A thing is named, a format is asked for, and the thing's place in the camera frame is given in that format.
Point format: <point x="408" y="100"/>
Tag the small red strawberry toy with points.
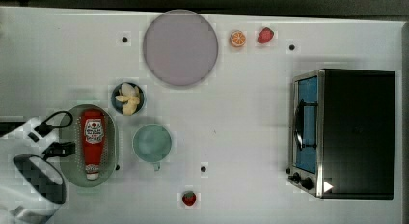
<point x="189" y="198"/>

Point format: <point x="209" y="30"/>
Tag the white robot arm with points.
<point x="31" y="188"/>

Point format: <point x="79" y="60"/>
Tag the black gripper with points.
<point x="60" y="149"/>

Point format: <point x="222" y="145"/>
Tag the grey round plate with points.
<point x="180" y="48"/>

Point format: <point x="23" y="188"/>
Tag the light green mug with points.
<point x="152" y="143"/>

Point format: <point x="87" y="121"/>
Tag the red plush ketchup bottle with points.
<point x="93" y="138"/>

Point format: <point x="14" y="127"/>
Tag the peeled banana toy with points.
<point x="129" y="97"/>

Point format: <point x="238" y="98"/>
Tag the green oval strainer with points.
<point x="73" y="166"/>

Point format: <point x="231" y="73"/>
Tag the black toaster oven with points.
<point x="343" y="134"/>

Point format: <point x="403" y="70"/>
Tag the orange slice toy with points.
<point x="237" y="38"/>

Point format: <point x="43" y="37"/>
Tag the blue bowl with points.
<point x="118" y="106"/>

